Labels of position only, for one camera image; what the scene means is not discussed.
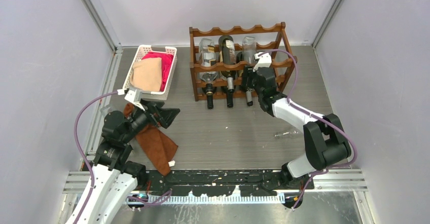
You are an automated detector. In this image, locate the brown towel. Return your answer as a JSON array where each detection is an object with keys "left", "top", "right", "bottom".
[{"left": 130, "top": 118, "right": 178, "bottom": 176}]

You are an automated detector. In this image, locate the clear bottle brown label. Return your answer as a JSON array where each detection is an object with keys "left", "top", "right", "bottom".
[{"left": 199, "top": 38, "right": 217, "bottom": 84}]

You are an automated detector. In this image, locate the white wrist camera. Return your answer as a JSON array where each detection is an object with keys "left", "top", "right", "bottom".
[
  {"left": 253, "top": 52, "right": 272, "bottom": 72},
  {"left": 117, "top": 89, "right": 146, "bottom": 110}
]

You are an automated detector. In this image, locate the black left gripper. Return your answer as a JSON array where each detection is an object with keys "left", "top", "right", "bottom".
[{"left": 121, "top": 98, "right": 180, "bottom": 143}]

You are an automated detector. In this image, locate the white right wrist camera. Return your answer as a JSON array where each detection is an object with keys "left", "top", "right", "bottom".
[{"left": 253, "top": 52, "right": 272, "bottom": 72}]

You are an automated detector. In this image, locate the pink folded cloth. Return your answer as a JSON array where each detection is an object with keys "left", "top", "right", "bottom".
[{"left": 142, "top": 52, "right": 173, "bottom": 91}]

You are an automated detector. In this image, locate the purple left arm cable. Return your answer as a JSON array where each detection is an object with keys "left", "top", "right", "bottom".
[{"left": 72, "top": 91, "right": 172, "bottom": 224}]

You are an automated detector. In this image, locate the white plastic basket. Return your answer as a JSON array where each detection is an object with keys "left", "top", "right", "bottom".
[{"left": 122, "top": 45, "right": 177, "bottom": 100}]

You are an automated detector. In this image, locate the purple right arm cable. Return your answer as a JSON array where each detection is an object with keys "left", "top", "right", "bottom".
[{"left": 258, "top": 49, "right": 358, "bottom": 210}]

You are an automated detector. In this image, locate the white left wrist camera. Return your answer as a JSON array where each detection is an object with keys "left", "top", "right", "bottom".
[{"left": 117, "top": 89, "right": 146, "bottom": 110}]

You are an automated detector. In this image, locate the green bottle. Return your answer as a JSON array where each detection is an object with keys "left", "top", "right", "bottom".
[{"left": 219, "top": 35, "right": 236, "bottom": 94}]

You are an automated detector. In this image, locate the dark bottle white label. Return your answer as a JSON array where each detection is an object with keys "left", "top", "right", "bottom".
[{"left": 223, "top": 87, "right": 235, "bottom": 108}]

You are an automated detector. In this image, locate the brown wooden wine rack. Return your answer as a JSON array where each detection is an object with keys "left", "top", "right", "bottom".
[{"left": 189, "top": 22, "right": 295, "bottom": 101}]

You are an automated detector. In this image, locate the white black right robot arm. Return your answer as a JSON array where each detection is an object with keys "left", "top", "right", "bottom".
[{"left": 241, "top": 65, "right": 352, "bottom": 189}]

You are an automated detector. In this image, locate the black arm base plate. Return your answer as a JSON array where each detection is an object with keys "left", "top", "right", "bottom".
[{"left": 135, "top": 169, "right": 309, "bottom": 197}]

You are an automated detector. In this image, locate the peach folded cloth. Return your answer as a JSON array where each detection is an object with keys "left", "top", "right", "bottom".
[{"left": 130, "top": 58, "right": 162, "bottom": 92}]

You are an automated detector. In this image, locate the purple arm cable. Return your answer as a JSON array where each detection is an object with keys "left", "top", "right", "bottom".
[
  {"left": 72, "top": 91, "right": 172, "bottom": 224},
  {"left": 258, "top": 49, "right": 358, "bottom": 210}
]

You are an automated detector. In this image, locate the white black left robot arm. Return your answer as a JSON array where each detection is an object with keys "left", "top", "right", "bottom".
[{"left": 67, "top": 100, "right": 180, "bottom": 223}]

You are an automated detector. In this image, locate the dark wine bottle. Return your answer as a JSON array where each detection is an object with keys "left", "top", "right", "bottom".
[{"left": 236, "top": 51, "right": 253, "bottom": 106}]

